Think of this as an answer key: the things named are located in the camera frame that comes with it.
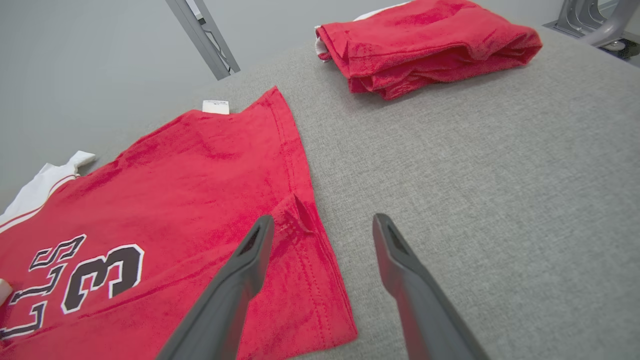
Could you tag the grey metal swivel base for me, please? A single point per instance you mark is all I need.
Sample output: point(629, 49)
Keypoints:
point(575, 15)

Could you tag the red shorts with white stripes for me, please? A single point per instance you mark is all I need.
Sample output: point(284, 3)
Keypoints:
point(425, 45)

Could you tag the red white numbered jersey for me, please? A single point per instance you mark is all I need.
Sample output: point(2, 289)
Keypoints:
point(175, 190)

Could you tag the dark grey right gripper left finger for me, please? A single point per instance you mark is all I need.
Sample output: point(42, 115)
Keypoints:
point(220, 315)

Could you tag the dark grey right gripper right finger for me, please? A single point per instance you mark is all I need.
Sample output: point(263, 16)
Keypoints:
point(430, 320)

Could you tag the grey partition post with slot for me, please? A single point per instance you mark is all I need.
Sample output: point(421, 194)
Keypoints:
point(202, 45)

